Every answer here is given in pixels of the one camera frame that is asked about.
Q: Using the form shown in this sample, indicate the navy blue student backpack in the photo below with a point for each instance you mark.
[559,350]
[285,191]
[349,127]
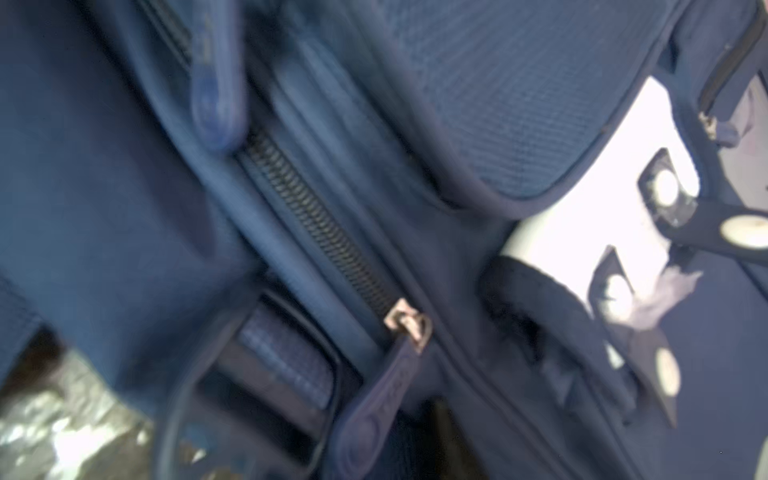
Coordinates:
[398,239]

